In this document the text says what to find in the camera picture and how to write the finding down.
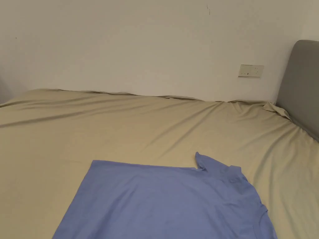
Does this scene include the blue shirt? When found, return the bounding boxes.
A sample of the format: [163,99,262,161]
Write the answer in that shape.
[51,152,279,239]

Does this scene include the bed with beige sheet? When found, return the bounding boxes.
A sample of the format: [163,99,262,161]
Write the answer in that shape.
[0,89,319,239]

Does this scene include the white wall socket plate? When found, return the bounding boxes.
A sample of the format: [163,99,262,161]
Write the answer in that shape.
[238,64,264,78]

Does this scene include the grey padded headboard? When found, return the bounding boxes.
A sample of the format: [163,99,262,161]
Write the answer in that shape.
[275,40,319,143]

